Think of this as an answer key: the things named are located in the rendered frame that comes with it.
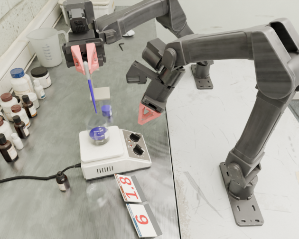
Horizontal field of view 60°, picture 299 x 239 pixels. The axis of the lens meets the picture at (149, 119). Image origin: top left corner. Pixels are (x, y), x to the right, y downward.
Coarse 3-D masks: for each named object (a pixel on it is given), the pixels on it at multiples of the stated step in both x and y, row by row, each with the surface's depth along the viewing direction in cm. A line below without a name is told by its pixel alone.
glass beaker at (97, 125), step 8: (88, 120) 72; (96, 120) 74; (104, 120) 73; (88, 128) 69; (96, 128) 68; (104, 128) 70; (88, 136) 72; (96, 136) 70; (104, 136) 71; (96, 144) 72; (104, 144) 73
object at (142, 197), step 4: (128, 176) 75; (132, 176) 75; (116, 180) 70; (132, 180) 74; (136, 180) 74; (136, 184) 73; (120, 188) 68; (136, 188) 72; (140, 188) 72; (136, 192) 71; (140, 192) 72; (140, 196) 70; (144, 196) 70; (124, 200) 66; (128, 200) 66; (132, 200) 67; (140, 200) 70; (144, 200) 70
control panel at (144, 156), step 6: (126, 132) 81; (126, 138) 79; (126, 144) 77; (132, 144) 78; (138, 144) 80; (144, 144) 81; (132, 150) 76; (132, 156) 74; (138, 156) 75; (144, 156) 77
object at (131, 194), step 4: (120, 176) 72; (124, 176) 74; (120, 180) 71; (124, 180) 72; (128, 180) 73; (124, 184) 70; (128, 184) 72; (132, 184) 73; (124, 188) 69; (128, 188) 70; (132, 188) 71; (124, 192) 68; (128, 192) 69; (132, 192) 70; (128, 196) 67; (132, 196) 69; (136, 196) 70; (136, 200) 68
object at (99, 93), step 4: (92, 80) 102; (92, 84) 102; (96, 88) 109; (100, 88) 109; (104, 88) 109; (108, 88) 109; (96, 92) 106; (100, 92) 106; (104, 92) 106; (108, 92) 106; (96, 96) 104; (100, 96) 104; (104, 96) 104; (108, 96) 104; (96, 100) 103
